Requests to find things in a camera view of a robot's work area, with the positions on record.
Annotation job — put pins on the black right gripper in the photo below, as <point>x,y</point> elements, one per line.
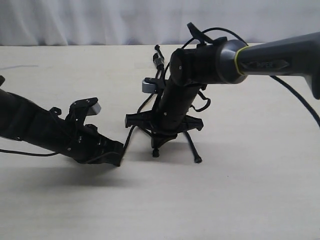
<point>170,117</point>

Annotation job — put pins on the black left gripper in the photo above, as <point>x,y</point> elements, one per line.
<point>84,143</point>

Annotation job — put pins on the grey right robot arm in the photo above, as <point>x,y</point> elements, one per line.
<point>221,61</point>

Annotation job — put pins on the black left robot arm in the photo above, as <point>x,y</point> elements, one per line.
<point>23,120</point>

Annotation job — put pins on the clear tape strip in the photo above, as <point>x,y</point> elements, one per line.
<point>146,65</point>

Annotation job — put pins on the white backdrop curtain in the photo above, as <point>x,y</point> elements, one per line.
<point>147,22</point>

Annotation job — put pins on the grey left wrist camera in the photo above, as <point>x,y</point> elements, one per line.
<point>86,107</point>

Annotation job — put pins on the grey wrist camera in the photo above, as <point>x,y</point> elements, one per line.
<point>86,107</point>
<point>152,85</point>

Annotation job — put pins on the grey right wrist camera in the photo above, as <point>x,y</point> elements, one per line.
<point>152,85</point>

